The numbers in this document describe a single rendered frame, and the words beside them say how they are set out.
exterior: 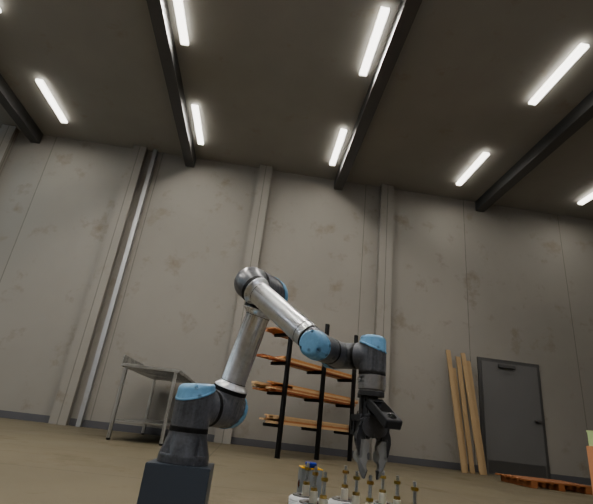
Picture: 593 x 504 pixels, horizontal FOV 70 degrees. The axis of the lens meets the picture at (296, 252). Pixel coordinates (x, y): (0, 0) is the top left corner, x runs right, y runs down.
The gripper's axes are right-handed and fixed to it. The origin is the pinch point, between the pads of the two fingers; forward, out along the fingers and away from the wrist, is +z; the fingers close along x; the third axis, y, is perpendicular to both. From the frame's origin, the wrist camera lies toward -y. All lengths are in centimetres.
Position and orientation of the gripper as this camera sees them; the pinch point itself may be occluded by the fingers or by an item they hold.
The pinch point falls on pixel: (371, 473)
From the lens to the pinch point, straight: 123.0
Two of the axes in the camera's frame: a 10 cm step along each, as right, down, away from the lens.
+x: -9.5, -2.1, -2.3
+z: -1.1, 9.2, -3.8
